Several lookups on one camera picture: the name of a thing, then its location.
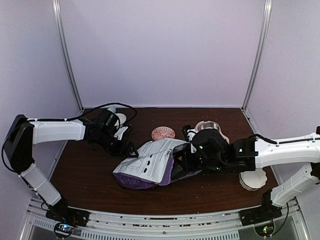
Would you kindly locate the rear steel feeder bowl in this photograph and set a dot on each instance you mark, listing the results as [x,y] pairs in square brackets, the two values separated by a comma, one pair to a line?
[210,125]

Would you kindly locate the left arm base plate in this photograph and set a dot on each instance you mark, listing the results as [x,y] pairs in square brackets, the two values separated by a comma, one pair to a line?
[68,215]

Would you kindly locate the left aluminium frame post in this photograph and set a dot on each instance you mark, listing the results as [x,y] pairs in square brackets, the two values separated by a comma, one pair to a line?
[56,4]

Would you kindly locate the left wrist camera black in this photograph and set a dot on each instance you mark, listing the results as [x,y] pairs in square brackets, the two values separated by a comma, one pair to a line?
[122,132]

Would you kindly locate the aluminium frame post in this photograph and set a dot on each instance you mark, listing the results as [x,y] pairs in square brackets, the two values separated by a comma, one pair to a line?
[264,29]
[56,4]

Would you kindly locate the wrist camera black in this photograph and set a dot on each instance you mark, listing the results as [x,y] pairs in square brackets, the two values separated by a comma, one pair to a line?
[188,133]
[122,132]

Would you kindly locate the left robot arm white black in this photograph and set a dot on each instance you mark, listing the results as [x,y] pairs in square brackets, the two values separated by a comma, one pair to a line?
[108,130]

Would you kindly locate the front aluminium rail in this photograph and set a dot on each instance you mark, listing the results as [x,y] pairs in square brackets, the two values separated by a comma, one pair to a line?
[223,225]

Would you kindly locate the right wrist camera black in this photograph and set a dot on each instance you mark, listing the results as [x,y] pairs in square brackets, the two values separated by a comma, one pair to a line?
[188,133]

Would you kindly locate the navy white ceramic bowl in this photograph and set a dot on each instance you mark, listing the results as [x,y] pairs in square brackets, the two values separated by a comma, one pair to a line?
[122,118]

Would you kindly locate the pale blue ribbed bowl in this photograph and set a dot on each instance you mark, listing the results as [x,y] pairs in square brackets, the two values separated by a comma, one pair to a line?
[112,109]

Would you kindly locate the purple pet food bag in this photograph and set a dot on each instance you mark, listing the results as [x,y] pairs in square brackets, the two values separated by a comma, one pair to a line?
[153,167]

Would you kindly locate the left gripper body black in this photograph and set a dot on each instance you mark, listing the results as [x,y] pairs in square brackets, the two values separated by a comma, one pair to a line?
[112,147]

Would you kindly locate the white scalloped ceramic bowl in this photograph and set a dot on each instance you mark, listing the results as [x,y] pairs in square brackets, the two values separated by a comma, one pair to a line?
[253,180]

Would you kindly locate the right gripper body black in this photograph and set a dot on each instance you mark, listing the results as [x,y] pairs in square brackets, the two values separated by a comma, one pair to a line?
[190,166]

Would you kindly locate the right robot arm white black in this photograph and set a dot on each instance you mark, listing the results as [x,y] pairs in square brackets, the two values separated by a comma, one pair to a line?
[208,150]

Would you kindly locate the red patterned small bowl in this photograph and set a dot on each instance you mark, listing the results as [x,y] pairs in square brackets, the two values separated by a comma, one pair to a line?
[162,132]

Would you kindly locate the pink double pet feeder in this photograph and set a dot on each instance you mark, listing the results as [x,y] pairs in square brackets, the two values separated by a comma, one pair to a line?
[224,136]

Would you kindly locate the right aluminium frame post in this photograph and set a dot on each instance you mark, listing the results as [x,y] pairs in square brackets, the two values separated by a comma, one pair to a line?
[264,29]

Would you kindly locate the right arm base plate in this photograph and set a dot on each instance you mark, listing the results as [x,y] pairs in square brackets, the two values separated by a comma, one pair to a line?
[258,215]

